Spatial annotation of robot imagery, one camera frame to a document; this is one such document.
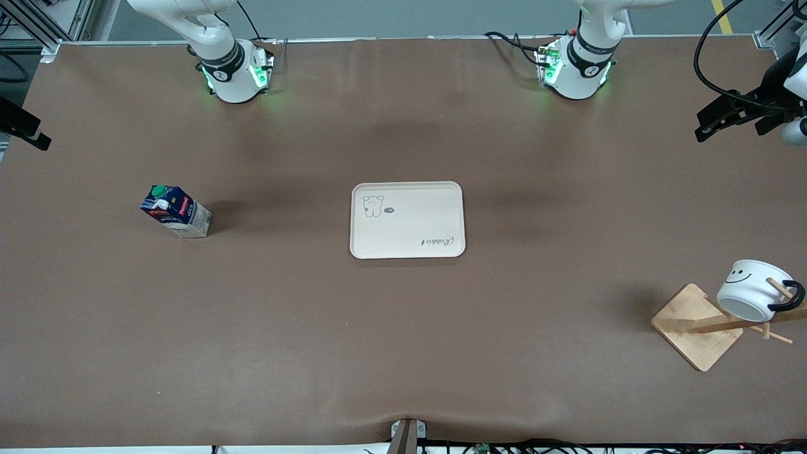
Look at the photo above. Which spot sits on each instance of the blue milk carton green cap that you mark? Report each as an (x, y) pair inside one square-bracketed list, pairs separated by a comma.
[(176, 214)]

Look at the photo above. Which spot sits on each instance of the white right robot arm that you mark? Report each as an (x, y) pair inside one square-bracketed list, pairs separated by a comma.
[(230, 79)]

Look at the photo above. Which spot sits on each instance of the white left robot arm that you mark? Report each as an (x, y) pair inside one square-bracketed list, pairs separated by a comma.
[(577, 69)]

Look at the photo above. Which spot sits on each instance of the wooden mug tree rack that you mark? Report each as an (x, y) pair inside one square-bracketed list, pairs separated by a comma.
[(693, 340)]

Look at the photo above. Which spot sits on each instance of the cream plastic tray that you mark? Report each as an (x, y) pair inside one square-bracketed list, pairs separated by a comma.
[(410, 233)]

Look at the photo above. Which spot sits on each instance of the aluminium frame corner post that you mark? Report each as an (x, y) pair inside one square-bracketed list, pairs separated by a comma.
[(766, 39)]

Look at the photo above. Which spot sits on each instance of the aluminium frame with black struts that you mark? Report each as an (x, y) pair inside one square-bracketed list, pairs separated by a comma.
[(47, 44)]

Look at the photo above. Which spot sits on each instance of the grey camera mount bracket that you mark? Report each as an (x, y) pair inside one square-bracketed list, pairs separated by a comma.
[(406, 438)]

